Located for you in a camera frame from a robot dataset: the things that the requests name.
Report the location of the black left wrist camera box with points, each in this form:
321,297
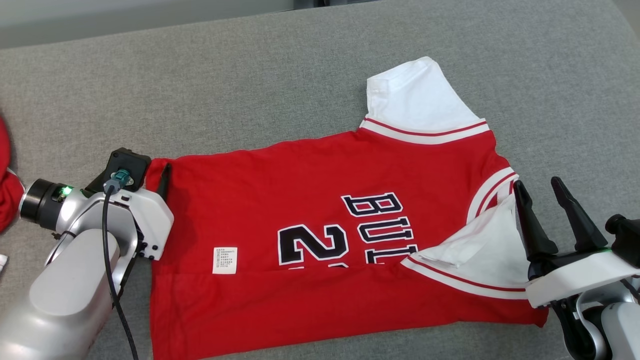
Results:
127,162

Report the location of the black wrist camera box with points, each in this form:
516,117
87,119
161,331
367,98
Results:
627,240
127,162

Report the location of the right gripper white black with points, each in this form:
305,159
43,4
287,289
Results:
575,282

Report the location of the left robot arm silver white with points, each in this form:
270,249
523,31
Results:
60,300

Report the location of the red shorts with white trim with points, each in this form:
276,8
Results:
7,200

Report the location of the red Bulls basketball jersey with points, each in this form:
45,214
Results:
300,190

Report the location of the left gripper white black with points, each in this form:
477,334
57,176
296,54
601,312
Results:
150,220

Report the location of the right robot arm silver white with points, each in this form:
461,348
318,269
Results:
622,330

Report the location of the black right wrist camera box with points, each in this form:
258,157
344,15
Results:
627,240

